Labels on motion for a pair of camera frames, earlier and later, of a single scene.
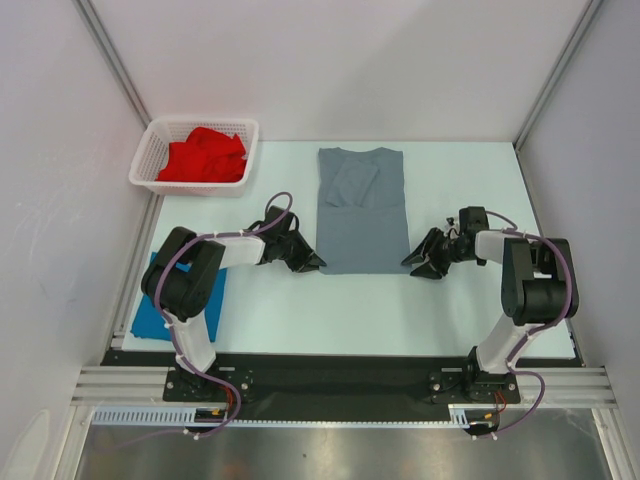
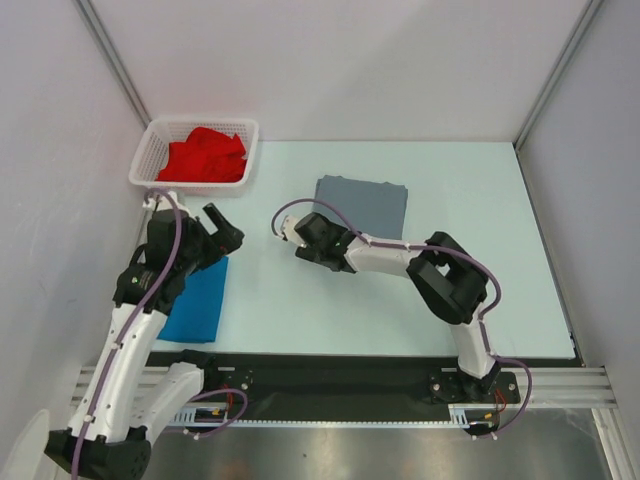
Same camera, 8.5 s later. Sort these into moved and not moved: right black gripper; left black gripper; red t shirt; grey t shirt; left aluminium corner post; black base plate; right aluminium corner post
Moved: right black gripper; grey t shirt; left black gripper
Not moved: left aluminium corner post; red t shirt; black base plate; right aluminium corner post
